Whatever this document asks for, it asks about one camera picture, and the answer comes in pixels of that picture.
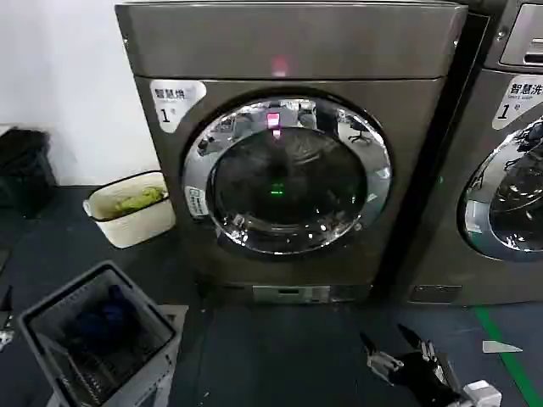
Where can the white paper scrap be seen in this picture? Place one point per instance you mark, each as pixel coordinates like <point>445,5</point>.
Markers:
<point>498,347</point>

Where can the white number sticker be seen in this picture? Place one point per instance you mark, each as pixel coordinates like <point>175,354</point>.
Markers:
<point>169,104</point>
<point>515,102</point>

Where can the white plastic basket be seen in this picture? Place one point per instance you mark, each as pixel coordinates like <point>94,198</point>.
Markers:
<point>136,226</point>

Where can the dark blue garment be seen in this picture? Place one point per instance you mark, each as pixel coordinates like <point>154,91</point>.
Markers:
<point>108,316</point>

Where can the green cloth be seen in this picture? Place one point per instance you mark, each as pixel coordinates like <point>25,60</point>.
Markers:
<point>138,200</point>

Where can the round glass dryer door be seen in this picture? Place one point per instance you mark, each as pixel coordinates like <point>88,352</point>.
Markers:
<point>509,203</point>
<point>237,140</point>

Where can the grey slatted laundry basket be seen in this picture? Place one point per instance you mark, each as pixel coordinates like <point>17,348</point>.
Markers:
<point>46,313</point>

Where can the grey dryer with drawer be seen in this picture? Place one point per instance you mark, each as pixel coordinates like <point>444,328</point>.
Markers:
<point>475,271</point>

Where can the green floor tape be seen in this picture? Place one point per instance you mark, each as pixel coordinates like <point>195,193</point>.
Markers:
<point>500,347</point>

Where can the grey dryer with red light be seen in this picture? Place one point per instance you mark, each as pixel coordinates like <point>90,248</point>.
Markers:
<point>297,46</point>

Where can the small white warning sticker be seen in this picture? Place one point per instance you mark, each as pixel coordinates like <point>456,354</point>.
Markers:
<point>196,202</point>

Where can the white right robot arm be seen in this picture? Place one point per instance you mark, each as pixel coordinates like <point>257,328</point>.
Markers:
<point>481,394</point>

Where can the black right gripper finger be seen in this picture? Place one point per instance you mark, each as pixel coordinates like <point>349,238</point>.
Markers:
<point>382,360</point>
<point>428,352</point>

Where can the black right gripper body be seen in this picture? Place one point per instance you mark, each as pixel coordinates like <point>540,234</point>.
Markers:
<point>420,381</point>

